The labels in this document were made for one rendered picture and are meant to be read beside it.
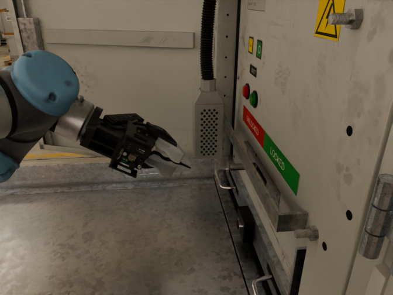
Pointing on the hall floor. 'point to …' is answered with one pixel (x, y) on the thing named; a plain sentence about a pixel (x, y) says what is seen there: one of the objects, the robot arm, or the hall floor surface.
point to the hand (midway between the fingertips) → (185, 163)
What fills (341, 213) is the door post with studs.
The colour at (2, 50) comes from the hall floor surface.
